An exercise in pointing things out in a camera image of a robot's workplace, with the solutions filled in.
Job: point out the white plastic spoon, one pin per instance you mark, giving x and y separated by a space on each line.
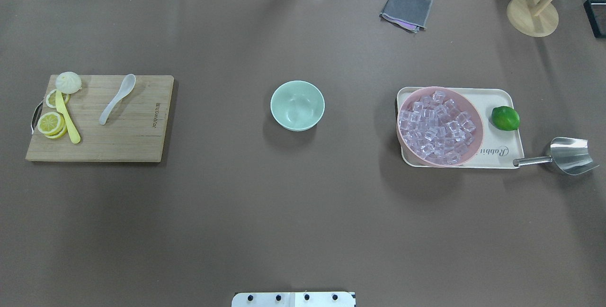
125 89

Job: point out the mint green bowl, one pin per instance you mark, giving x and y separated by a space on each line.
297 105

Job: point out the clear ice cubes pile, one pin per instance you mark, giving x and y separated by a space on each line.
435 127

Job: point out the pink bowl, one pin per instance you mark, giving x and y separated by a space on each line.
473 117

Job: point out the metal ice scoop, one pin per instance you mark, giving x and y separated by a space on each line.
564 155

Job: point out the grey folded cloth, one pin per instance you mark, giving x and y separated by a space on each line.
411 15

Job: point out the wooden cutting board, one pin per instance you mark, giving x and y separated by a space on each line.
134 131

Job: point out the cream plastic tray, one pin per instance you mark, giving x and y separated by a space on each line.
499 148

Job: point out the green lime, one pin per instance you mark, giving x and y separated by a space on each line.
505 118

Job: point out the yellow plastic knife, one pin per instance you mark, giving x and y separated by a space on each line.
74 135

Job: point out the lemon slices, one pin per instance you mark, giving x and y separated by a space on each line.
51 124

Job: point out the wooden cup tree stand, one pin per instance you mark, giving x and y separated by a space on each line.
536 18

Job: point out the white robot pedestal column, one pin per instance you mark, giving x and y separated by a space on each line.
295 299

